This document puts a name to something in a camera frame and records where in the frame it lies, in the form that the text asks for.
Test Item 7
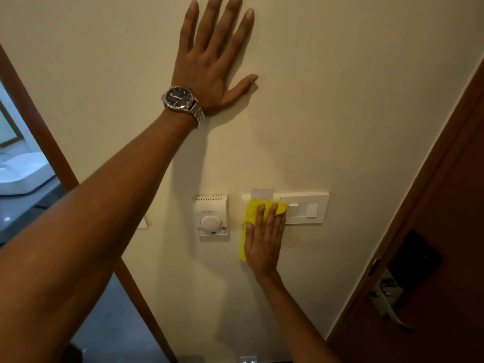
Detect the black door lock plate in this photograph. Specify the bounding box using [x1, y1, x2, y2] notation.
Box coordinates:
[387, 230, 443, 297]

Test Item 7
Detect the white wall switch plate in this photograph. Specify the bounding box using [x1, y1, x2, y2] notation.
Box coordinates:
[242, 191, 330, 226]

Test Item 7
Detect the white ceramic sink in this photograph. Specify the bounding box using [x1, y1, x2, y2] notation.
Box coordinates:
[0, 152, 56, 196]

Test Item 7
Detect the brown wooden door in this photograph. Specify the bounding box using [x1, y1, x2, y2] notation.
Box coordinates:
[327, 97, 484, 363]

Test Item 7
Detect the dark bathroom counter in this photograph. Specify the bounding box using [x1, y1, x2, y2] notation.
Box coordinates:
[0, 177, 68, 244]

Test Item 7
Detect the brown wooden door jamb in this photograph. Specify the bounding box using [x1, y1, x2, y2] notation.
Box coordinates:
[326, 58, 484, 341]

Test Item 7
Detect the person's right forearm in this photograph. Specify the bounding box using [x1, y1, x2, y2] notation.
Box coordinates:
[256, 271, 342, 363]

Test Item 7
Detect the white dial thermostat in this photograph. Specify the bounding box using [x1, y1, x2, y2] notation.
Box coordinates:
[192, 194, 230, 238]

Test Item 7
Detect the person's left hand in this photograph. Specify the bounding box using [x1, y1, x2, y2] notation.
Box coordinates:
[171, 0, 259, 113]

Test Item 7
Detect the yellow cleaning cloth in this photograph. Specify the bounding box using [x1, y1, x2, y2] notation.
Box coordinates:
[240, 199, 288, 262]

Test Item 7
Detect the person's left forearm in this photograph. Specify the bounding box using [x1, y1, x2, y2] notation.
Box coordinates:
[0, 109, 198, 363]

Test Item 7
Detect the silver wristwatch with dark dial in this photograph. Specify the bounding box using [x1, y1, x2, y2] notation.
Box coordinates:
[161, 85, 206, 128]

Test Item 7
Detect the person's right hand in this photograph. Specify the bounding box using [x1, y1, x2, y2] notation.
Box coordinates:
[244, 202, 287, 279]

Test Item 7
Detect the silver door lever handle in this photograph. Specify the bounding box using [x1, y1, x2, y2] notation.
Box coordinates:
[368, 268, 415, 331]

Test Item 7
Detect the framed bathroom mirror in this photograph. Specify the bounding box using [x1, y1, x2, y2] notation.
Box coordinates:
[0, 99, 25, 148]

